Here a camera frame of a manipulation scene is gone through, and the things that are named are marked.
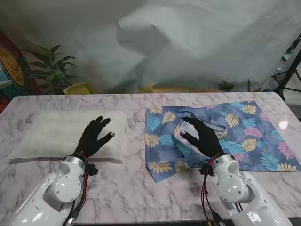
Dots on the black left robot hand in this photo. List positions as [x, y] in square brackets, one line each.
[91, 141]

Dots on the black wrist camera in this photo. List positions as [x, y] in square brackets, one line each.
[92, 169]
[205, 170]

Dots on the yellow wooden bench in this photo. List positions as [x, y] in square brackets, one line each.
[176, 89]

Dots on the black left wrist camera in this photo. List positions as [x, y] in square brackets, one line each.
[92, 169]

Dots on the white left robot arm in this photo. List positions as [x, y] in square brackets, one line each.
[63, 183]

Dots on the blue leaf-print pillowcase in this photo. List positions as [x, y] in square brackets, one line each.
[247, 131]

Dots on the white pillow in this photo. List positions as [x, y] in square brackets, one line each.
[51, 134]

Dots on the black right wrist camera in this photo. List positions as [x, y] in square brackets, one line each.
[205, 170]

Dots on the black tripod stand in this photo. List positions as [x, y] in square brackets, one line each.
[290, 73]

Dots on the yellow chair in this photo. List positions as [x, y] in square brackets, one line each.
[78, 88]

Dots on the large green potted plant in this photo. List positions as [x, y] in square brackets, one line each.
[53, 70]

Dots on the small green plant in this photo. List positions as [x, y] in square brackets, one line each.
[225, 86]

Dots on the white backdrop sheet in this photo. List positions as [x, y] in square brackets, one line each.
[164, 47]

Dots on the colourful smiley face mural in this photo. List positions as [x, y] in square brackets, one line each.
[11, 68]

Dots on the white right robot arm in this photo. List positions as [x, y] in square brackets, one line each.
[232, 183]

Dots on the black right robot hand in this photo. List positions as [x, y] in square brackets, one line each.
[209, 141]

